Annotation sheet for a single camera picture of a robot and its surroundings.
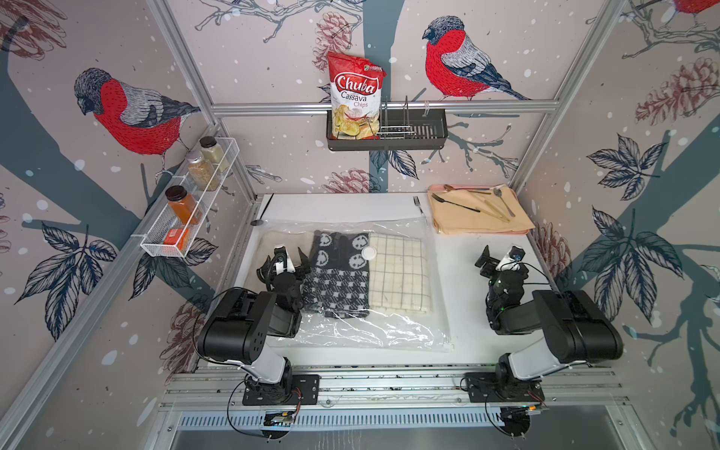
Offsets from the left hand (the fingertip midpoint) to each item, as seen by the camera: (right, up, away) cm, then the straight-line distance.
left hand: (288, 247), depth 89 cm
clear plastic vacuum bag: (+33, -25, -5) cm, 41 cm away
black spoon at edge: (-19, +8, +22) cm, 29 cm away
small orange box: (-20, +5, -23) cm, 31 cm away
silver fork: (+47, +16, +30) cm, 58 cm away
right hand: (+69, -1, +1) cm, 69 cm away
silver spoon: (+83, +21, +33) cm, 92 cm away
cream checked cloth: (+36, -10, +4) cm, 38 cm away
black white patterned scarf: (+16, -11, +2) cm, 20 cm away
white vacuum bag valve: (+26, -3, +6) cm, 27 cm away
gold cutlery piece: (+81, +11, +25) cm, 86 cm away
